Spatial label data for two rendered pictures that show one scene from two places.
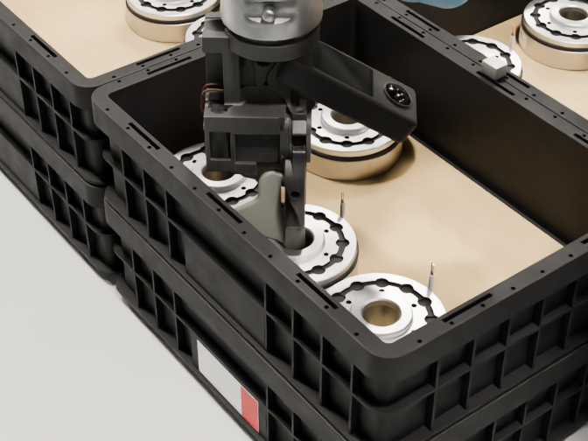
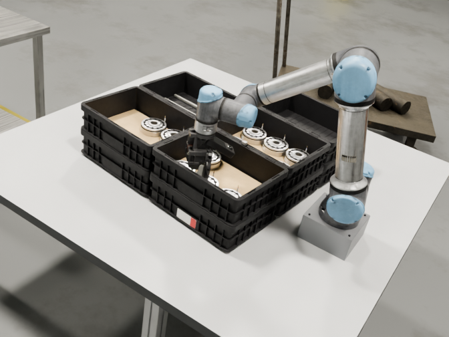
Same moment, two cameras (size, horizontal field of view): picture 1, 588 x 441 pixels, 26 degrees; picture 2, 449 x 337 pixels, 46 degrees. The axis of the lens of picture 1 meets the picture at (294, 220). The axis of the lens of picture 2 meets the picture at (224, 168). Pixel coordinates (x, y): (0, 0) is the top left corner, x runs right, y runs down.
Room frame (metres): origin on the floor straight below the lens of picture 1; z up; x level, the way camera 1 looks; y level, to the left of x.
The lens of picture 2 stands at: (-0.67, 0.43, 1.91)
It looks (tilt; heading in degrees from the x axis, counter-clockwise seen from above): 33 degrees down; 341
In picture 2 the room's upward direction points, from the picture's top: 10 degrees clockwise
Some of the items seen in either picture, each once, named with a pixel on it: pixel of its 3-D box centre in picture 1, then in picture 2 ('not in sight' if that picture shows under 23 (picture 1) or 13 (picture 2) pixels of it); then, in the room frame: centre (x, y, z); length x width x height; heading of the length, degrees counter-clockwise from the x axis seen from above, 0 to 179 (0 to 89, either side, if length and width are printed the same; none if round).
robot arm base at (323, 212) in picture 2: not in sight; (343, 204); (0.66, -0.48, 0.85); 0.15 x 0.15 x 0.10
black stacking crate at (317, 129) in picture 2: not in sight; (307, 126); (1.19, -0.54, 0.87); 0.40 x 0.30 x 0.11; 37
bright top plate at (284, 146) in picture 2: not in sight; (276, 144); (1.05, -0.35, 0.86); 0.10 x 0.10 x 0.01
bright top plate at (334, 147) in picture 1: (346, 122); (208, 156); (0.96, -0.05, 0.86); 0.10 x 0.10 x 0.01
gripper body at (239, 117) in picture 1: (262, 89); (200, 146); (0.82, 0.02, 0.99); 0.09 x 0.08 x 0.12; 89
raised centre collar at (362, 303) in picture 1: (381, 315); not in sight; (0.70, -0.07, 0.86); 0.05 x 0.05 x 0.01
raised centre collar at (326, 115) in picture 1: (346, 117); not in sight; (0.96, -0.05, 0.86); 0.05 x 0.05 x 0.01
